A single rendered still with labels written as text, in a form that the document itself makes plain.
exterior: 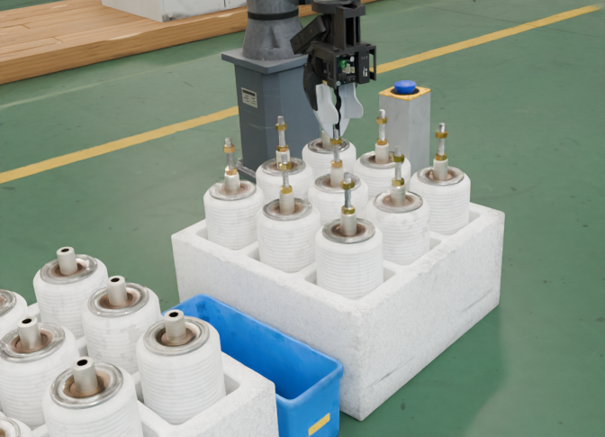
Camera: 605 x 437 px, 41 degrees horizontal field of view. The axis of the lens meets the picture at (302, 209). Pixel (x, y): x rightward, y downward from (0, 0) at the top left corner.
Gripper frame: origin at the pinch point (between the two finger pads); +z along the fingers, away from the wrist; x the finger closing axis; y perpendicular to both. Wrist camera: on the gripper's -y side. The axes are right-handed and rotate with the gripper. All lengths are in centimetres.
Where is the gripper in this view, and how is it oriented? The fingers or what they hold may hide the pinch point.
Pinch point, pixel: (333, 127)
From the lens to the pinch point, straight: 125.5
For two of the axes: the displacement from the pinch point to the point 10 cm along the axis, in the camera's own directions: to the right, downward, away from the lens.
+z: 0.5, 9.0, 4.4
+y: 4.6, 3.7, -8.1
